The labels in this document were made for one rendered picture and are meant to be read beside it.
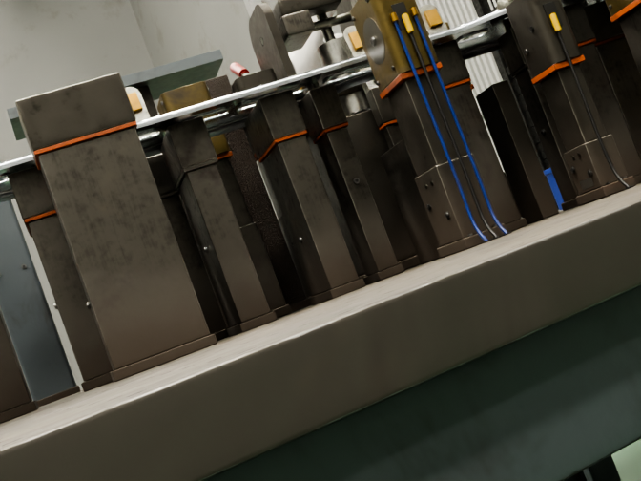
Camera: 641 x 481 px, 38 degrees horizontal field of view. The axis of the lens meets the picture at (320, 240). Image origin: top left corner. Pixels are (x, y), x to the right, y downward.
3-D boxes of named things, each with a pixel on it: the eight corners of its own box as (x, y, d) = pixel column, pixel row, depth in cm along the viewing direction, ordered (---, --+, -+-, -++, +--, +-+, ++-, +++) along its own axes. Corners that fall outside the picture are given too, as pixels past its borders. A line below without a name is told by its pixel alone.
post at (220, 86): (283, 315, 147) (197, 81, 149) (278, 317, 151) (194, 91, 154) (312, 304, 148) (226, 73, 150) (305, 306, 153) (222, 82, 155)
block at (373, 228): (380, 280, 129) (308, 89, 131) (365, 285, 136) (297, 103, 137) (404, 271, 130) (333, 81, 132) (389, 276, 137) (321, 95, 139)
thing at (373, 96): (435, 259, 145) (369, 87, 147) (428, 261, 148) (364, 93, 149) (457, 250, 146) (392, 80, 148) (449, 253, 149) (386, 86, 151)
